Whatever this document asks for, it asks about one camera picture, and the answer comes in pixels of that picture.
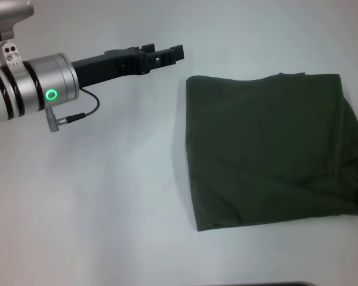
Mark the silver camera bracket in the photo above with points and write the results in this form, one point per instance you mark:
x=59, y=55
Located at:
x=10, y=53

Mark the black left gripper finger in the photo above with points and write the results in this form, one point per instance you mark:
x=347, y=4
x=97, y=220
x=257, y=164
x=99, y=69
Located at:
x=164, y=58
x=147, y=49

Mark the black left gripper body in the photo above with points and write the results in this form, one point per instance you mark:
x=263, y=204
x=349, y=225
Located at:
x=107, y=67

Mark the dark green FREE t-shirt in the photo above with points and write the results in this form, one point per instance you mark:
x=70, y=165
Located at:
x=271, y=149

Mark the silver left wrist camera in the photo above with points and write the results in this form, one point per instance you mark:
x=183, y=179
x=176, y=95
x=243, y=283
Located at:
x=9, y=18

